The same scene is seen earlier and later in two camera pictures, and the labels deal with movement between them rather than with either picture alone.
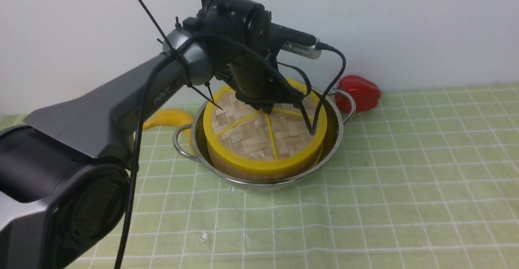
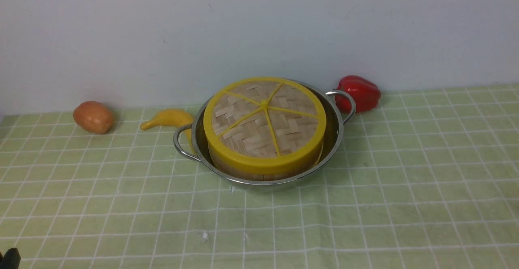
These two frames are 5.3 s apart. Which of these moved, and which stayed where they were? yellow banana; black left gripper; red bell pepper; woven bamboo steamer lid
Moved: black left gripper
Stayed: red bell pepper; yellow banana; woven bamboo steamer lid
